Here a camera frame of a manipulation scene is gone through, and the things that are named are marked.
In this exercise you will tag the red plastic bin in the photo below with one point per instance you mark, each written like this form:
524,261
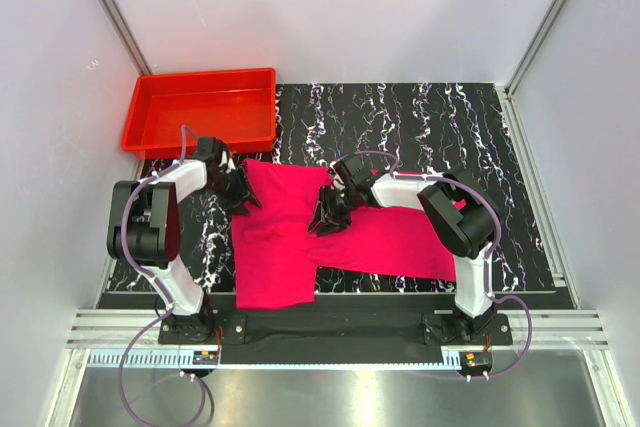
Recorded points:
235,106

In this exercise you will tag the orange connector board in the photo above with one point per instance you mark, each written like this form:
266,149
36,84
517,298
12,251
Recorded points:
206,358
481,360

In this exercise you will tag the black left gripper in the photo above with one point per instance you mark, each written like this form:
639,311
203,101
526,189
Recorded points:
243,191

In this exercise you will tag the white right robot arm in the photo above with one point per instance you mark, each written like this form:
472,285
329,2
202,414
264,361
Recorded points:
465,220

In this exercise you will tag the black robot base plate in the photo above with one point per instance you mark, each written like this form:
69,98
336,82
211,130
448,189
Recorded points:
358,347

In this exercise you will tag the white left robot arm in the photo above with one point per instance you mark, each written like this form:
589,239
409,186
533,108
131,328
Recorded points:
144,231

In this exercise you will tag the aluminium frame rail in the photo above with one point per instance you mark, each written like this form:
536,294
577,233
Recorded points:
552,329

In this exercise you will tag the pink t shirt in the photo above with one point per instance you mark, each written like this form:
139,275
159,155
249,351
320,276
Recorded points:
276,258

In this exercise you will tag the left orange connector board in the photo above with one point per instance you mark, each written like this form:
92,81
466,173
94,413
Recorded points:
206,358

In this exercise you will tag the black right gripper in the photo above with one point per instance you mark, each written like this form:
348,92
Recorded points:
327,194

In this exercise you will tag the white slotted cable duct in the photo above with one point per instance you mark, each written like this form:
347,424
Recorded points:
432,359

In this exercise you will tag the black marbled table mat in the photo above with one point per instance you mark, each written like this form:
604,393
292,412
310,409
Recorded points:
428,126

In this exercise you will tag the right orange connector board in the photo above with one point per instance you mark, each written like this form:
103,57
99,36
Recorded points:
481,360

